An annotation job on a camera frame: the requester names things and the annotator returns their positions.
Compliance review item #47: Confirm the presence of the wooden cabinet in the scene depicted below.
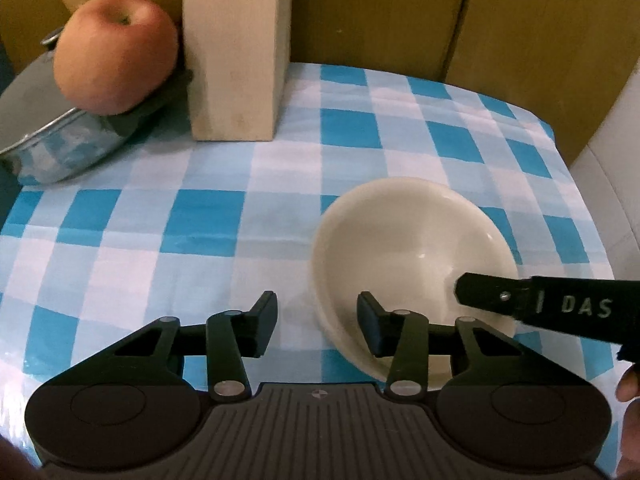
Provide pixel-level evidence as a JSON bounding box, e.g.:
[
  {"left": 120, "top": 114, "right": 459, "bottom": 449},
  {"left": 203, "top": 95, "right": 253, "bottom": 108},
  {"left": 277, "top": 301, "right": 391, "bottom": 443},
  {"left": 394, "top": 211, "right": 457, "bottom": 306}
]
[{"left": 0, "top": 0, "right": 640, "bottom": 167}]

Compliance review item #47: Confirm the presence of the blue white checkered tablecloth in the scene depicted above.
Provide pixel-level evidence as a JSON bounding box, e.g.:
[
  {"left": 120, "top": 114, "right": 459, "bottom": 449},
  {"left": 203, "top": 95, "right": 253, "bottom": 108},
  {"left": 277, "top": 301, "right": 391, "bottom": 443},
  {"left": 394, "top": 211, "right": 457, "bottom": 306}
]
[{"left": 0, "top": 62, "right": 623, "bottom": 480}]

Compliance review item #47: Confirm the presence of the wooden knife block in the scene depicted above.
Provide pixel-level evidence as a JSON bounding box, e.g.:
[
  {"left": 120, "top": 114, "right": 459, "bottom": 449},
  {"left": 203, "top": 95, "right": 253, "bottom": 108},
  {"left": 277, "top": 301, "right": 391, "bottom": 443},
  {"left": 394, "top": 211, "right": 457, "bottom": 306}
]
[{"left": 182, "top": 0, "right": 296, "bottom": 143}]

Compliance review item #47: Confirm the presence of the person's right hand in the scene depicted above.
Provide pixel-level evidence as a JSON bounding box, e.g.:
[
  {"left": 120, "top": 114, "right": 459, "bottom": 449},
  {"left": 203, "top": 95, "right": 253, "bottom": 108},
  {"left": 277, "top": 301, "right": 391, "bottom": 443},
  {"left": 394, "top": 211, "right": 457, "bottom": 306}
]
[{"left": 616, "top": 367, "right": 640, "bottom": 480}]

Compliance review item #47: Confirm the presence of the steel pot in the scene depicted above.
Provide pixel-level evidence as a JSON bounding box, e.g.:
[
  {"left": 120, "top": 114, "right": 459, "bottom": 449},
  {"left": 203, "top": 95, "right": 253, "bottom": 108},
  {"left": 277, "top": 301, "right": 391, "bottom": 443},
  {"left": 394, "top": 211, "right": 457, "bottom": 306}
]
[{"left": 0, "top": 27, "right": 129, "bottom": 186}]

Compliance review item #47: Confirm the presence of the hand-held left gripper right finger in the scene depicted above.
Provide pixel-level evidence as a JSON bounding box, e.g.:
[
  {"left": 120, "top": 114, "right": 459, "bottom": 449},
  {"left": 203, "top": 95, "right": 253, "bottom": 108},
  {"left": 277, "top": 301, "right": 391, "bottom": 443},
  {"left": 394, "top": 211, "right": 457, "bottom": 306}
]
[{"left": 356, "top": 291, "right": 547, "bottom": 403}]

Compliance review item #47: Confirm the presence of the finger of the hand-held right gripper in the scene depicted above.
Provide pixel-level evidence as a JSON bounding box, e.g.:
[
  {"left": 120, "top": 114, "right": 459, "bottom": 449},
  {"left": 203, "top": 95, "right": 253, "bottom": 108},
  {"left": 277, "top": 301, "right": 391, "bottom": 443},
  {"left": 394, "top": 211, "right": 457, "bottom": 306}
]
[{"left": 454, "top": 272, "right": 534, "bottom": 320}]

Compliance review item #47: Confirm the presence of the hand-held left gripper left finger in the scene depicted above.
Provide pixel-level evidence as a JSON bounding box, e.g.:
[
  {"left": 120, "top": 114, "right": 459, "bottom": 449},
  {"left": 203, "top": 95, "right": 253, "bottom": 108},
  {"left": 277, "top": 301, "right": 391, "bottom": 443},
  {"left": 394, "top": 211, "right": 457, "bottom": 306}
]
[{"left": 100, "top": 290, "right": 279, "bottom": 403}]

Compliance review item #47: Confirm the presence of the red apple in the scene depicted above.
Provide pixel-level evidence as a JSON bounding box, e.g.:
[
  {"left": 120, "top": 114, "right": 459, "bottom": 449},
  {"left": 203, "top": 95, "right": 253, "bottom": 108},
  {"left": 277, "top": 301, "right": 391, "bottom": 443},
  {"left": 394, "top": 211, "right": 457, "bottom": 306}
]
[{"left": 53, "top": 0, "right": 180, "bottom": 116}]

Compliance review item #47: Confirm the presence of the white bowl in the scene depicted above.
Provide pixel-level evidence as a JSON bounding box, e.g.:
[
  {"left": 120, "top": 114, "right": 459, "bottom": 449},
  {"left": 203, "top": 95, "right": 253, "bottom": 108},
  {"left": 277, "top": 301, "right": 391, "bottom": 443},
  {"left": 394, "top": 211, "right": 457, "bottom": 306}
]
[{"left": 310, "top": 177, "right": 521, "bottom": 392}]

